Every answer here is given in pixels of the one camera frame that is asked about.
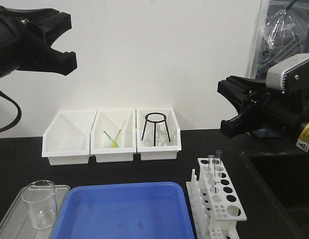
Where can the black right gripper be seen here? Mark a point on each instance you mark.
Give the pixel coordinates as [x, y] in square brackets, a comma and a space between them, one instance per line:
[270, 114]

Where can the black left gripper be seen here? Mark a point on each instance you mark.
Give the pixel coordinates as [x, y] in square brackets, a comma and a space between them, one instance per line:
[18, 30]

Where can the clear glass test tube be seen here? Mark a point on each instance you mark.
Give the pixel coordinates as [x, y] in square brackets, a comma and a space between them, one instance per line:
[211, 175]

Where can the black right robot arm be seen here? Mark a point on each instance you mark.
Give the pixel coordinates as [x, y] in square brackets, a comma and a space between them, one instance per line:
[307, 134]

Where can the test tube in rack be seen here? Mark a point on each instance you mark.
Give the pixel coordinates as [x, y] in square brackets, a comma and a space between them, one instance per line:
[218, 162]

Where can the white test tube rack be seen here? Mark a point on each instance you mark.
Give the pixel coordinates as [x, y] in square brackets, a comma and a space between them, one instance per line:
[215, 209]

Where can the plastic bag of pegs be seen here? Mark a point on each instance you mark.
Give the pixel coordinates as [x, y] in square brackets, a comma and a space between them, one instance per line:
[284, 34]

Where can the black metal tripod stand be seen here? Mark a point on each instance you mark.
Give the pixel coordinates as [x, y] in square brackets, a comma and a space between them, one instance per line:
[156, 118]

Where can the black lab sink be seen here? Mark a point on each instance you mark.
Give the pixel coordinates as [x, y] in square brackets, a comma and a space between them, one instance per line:
[285, 178]

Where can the glassware in right bin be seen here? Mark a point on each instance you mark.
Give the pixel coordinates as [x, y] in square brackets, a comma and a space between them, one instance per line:
[157, 138]

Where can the right white storage bin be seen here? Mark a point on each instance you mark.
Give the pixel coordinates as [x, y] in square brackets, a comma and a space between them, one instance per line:
[158, 152]

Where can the white storage bin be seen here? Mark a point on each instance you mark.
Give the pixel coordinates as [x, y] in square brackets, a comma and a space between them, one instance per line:
[67, 139]
[158, 152]
[111, 121]

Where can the left white storage bin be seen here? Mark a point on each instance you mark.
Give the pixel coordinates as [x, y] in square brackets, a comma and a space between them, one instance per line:
[67, 139]

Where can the middle white storage bin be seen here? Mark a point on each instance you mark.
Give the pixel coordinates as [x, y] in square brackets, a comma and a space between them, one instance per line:
[111, 121]

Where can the yellow green plastic droppers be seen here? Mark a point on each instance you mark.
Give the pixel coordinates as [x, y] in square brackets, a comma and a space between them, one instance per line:
[114, 138]

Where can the blue plastic tray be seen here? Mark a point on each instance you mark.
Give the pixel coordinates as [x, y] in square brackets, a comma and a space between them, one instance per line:
[152, 210]

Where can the clear glass beaker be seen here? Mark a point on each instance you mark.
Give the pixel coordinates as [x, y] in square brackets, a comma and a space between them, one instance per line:
[40, 200]

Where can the grey metal tray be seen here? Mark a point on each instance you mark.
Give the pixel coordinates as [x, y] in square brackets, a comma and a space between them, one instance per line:
[16, 223]

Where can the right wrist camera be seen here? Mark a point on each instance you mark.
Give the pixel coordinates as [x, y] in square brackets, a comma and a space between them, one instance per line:
[290, 75]

